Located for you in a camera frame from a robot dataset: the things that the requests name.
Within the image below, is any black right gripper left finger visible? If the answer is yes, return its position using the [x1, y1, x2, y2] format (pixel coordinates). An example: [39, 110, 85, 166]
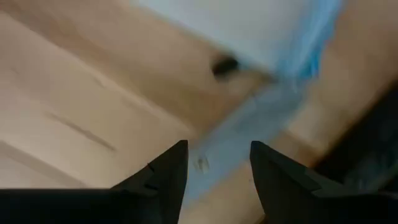
[0, 139, 189, 224]

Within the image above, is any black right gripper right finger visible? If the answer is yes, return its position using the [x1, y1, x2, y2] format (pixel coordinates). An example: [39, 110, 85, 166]
[249, 140, 398, 224]

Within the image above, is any mesh pouch with blue trim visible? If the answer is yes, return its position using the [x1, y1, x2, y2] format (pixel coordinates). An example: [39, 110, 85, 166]
[133, 0, 343, 206]

